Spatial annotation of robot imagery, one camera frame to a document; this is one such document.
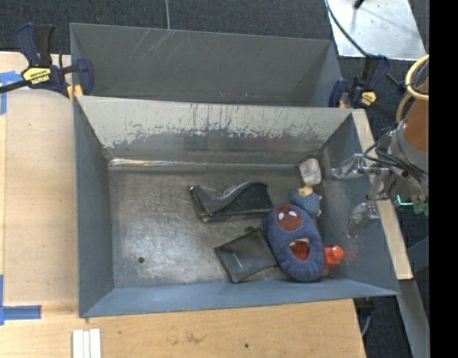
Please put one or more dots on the blue slipper with red face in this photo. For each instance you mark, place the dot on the blue slipper with red face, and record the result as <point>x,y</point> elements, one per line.
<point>294,267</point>

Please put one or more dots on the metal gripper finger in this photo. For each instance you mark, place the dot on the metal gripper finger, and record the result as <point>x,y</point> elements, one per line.
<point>348,169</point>
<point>361,216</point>

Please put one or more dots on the dark grey flat pouch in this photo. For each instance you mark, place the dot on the dark grey flat pouch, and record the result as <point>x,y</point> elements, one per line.
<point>245,256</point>

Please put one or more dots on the small blue toy figure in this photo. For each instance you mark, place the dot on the small blue toy figure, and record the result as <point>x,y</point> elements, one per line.
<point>307,201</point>

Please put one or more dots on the red-orange plastic cap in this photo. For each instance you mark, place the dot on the red-orange plastic cap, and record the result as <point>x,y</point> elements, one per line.
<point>333,256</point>

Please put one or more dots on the black tape dispenser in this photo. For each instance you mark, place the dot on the black tape dispenser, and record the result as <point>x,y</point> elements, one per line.
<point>247,201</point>

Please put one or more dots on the grey metal bin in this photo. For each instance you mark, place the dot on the grey metal bin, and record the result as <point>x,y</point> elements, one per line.
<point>169,207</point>

